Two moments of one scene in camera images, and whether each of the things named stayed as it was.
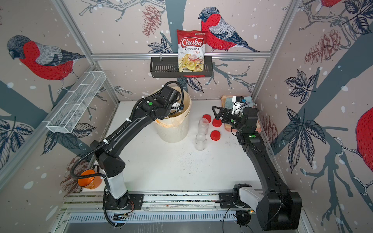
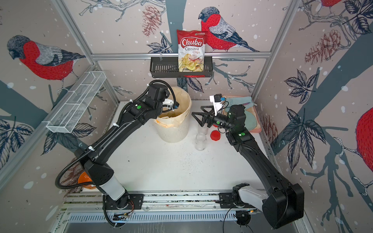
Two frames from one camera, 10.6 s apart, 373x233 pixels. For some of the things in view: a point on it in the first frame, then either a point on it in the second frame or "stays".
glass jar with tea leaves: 203,126 stays
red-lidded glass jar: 200,141 stays
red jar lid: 215,135 stays
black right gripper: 228,113 -> 211,118
